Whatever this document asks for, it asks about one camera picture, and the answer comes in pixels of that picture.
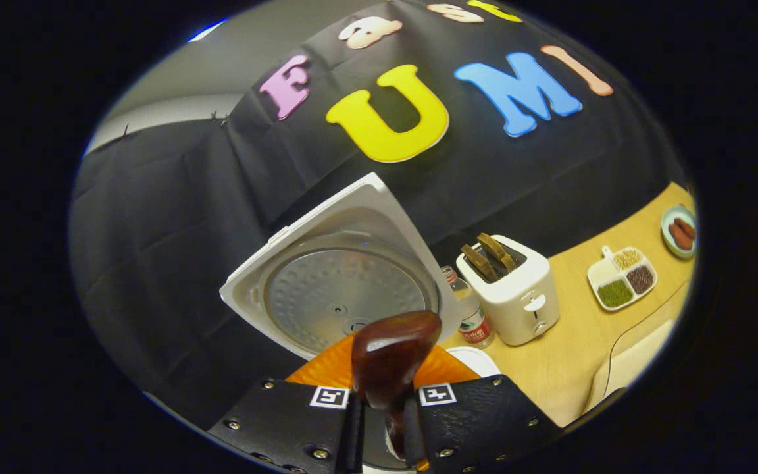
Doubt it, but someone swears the white toaster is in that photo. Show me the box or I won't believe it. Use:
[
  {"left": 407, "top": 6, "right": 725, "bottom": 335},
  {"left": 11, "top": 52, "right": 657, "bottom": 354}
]
[{"left": 456, "top": 234, "right": 561, "bottom": 347}]

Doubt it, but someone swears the thin black cable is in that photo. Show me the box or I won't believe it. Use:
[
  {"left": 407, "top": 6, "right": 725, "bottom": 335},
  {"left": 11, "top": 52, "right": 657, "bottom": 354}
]
[{"left": 605, "top": 280, "right": 693, "bottom": 397}]

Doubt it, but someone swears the white divided grain dish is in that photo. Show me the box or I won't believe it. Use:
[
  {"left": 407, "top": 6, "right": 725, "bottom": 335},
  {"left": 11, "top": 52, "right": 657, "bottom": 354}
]
[{"left": 586, "top": 246, "right": 658, "bottom": 311}]

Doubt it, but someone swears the white rice cooker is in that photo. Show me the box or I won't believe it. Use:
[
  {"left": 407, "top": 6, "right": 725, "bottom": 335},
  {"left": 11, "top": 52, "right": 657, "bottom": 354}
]
[{"left": 219, "top": 172, "right": 502, "bottom": 474}]

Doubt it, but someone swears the dark wooden spoon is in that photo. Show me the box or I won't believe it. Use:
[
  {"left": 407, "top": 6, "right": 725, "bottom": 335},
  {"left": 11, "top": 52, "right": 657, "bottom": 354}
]
[{"left": 351, "top": 311, "right": 443, "bottom": 460}]

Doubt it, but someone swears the brown bread slice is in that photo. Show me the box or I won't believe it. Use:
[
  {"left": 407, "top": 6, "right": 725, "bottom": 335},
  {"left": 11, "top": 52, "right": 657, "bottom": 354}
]
[
  {"left": 476, "top": 232, "right": 518, "bottom": 274},
  {"left": 461, "top": 244, "right": 499, "bottom": 282}
]

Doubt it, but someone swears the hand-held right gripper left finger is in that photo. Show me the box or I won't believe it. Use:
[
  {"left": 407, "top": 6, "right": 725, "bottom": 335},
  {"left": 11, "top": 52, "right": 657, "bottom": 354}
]
[{"left": 208, "top": 332, "right": 361, "bottom": 474}]

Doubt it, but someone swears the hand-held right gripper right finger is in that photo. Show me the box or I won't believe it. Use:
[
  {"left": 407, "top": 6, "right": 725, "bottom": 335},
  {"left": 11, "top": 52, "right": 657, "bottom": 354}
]
[{"left": 405, "top": 346, "right": 564, "bottom": 474}]

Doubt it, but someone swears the black backdrop cloth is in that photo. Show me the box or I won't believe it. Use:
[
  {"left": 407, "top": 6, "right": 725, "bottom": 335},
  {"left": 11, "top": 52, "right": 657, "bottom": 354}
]
[{"left": 70, "top": 0, "right": 689, "bottom": 429}]

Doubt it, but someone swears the pale green plate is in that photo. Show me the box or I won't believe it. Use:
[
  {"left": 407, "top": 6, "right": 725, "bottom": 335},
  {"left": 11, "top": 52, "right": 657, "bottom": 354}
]
[{"left": 661, "top": 204, "right": 697, "bottom": 259}]

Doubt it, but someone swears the clear plastic water bottle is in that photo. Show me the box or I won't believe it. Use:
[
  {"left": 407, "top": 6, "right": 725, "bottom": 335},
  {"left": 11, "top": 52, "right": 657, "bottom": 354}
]
[{"left": 442, "top": 265, "right": 495, "bottom": 348}]

